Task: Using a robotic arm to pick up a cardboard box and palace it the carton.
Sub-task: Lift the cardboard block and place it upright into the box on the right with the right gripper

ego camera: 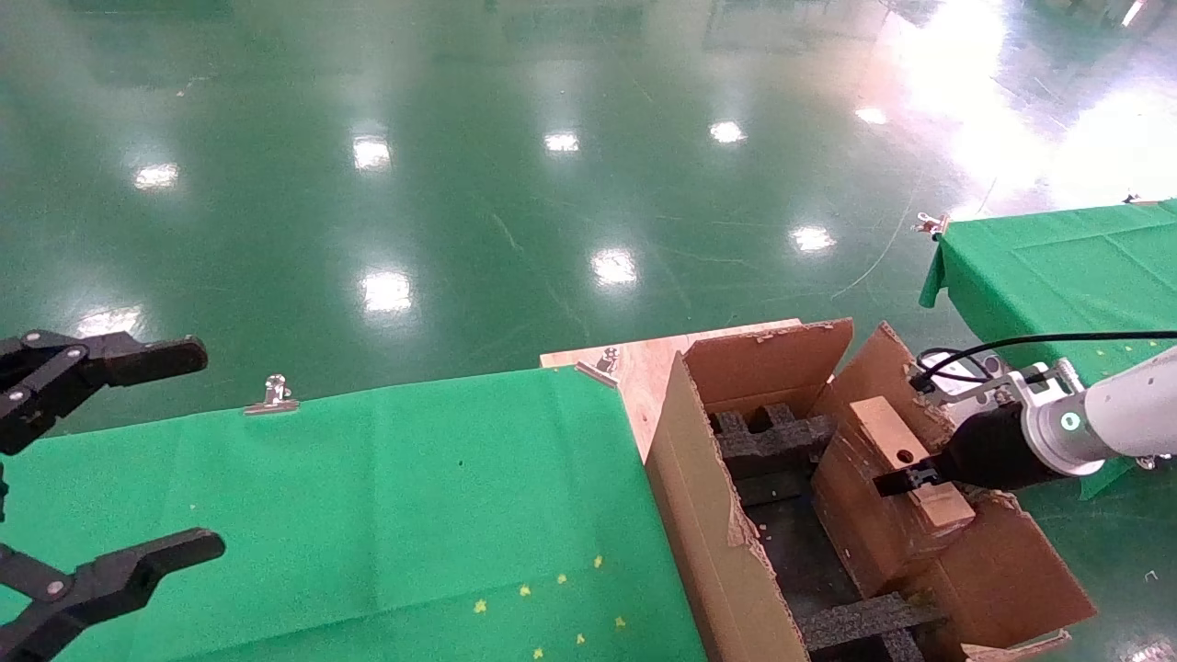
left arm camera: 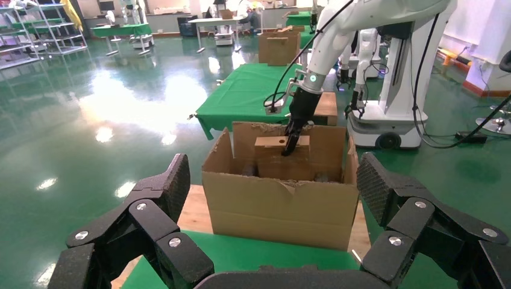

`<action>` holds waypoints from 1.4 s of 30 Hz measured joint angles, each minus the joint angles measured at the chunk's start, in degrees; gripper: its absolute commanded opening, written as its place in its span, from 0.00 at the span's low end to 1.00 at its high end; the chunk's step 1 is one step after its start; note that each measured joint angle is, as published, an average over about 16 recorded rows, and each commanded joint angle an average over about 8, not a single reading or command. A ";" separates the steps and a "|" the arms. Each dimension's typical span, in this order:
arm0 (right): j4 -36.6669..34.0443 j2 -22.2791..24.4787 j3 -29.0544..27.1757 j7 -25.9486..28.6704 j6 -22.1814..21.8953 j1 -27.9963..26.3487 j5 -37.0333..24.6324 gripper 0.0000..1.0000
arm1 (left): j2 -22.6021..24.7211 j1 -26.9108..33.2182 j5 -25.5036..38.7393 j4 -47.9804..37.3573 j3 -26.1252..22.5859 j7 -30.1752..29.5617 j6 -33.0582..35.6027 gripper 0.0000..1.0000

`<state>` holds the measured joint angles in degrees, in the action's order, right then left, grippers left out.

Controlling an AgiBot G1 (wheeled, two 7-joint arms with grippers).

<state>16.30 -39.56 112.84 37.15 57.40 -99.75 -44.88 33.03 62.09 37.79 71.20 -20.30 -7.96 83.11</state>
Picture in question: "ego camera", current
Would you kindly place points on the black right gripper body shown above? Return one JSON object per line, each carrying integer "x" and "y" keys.
{"x": 993, "y": 450}

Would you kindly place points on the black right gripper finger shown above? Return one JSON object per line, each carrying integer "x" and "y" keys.
{"x": 906, "y": 481}

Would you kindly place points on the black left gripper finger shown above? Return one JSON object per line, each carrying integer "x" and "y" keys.
{"x": 138, "y": 359}
{"x": 119, "y": 579}

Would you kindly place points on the wooden block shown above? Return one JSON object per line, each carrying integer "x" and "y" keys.
{"x": 881, "y": 430}

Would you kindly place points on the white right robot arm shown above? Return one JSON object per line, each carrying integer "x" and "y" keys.
{"x": 1131, "y": 409}

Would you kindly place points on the large open cardboard carton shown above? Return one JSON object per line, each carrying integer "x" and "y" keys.
{"x": 699, "y": 515}

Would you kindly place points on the black foam insert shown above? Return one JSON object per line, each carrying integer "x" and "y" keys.
{"x": 864, "y": 625}
{"x": 772, "y": 446}

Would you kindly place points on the green table cloth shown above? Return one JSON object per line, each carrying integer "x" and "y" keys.
{"x": 1057, "y": 276}
{"x": 368, "y": 515}

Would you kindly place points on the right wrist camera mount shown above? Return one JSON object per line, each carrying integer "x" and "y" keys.
{"x": 961, "y": 370}

